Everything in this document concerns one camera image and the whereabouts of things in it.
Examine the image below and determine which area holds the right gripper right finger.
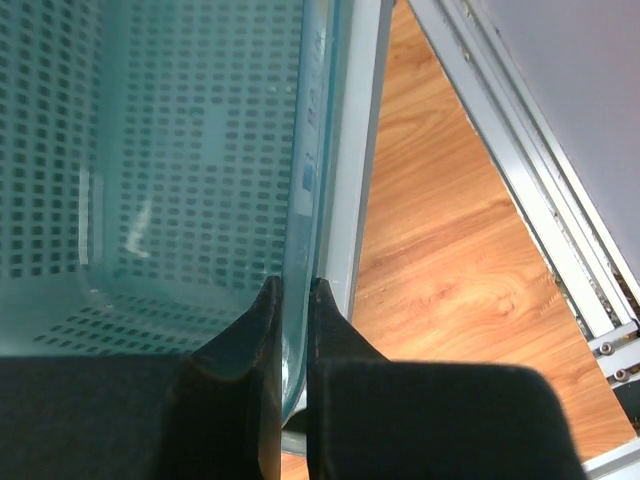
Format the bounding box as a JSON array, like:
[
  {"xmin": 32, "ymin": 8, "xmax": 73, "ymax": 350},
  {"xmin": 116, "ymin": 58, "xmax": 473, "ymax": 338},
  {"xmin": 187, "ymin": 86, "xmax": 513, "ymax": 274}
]
[{"xmin": 307, "ymin": 279, "xmax": 584, "ymax": 479}]

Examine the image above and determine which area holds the teal translucent perforated basket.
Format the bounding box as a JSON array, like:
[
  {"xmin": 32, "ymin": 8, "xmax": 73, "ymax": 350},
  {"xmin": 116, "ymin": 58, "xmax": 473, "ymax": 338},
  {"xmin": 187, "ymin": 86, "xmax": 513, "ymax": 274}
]
[{"xmin": 1, "ymin": 0, "xmax": 353, "ymax": 415}]

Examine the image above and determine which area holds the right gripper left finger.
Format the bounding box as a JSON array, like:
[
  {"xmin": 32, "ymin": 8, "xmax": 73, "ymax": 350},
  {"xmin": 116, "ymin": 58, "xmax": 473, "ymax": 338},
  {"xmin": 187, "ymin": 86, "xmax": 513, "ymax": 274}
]
[{"xmin": 1, "ymin": 277, "xmax": 283, "ymax": 479}]

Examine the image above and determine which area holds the white perforated plastic basket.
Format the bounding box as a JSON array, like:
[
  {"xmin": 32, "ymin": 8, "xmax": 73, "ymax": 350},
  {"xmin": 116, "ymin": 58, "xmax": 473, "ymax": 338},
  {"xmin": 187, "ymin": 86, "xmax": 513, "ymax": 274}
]
[{"xmin": 282, "ymin": 1, "xmax": 394, "ymax": 456}]

